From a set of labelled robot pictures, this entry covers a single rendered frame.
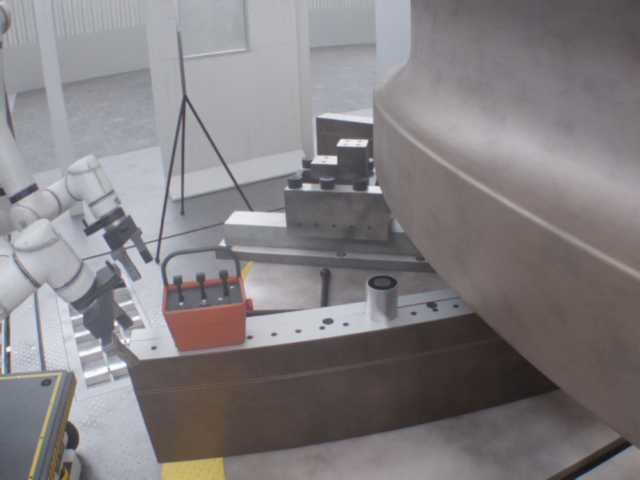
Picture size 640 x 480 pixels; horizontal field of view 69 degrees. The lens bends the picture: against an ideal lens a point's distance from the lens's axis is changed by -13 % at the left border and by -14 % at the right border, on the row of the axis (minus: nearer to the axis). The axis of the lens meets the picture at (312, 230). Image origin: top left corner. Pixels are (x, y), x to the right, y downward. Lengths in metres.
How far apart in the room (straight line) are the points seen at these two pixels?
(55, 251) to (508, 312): 0.85
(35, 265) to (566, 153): 0.99
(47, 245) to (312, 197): 1.42
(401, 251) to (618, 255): 1.66
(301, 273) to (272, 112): 2.40
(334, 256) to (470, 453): 1.17
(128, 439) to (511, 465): 1.36
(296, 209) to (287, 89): 2.39
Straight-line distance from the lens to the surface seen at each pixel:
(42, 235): 1.03
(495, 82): 1.18
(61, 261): 1.05
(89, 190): 1.45
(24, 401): 1.91
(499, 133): 1.13
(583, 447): 1.64
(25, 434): 1.79
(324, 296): 2.09
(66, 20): 14.40
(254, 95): 4.42
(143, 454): 2.03
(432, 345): 1.41
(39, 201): 1.44
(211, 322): 1.24
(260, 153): 4.54
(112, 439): 2.13
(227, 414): 1.41
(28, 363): 2.68
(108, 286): 1.09
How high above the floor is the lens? 1.45
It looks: 25 degrees down
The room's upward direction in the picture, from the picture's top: 3 degrees counter-clockwise
